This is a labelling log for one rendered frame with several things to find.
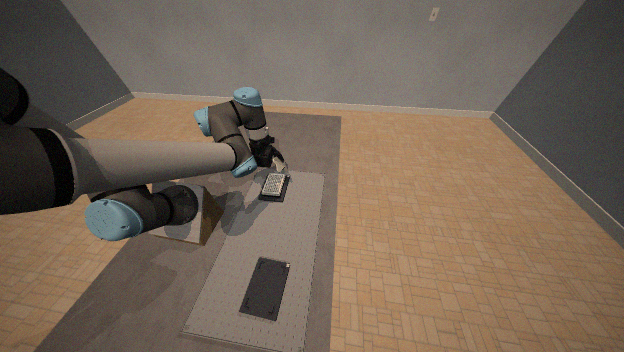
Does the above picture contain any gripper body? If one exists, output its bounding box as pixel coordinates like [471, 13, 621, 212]
[249, 134, 274, 168]

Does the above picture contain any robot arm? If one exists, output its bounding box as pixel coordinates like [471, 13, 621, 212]
[0, 68, 269, 241]

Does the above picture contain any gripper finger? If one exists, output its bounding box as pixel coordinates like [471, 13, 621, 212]
[273, 148, 288, 173]

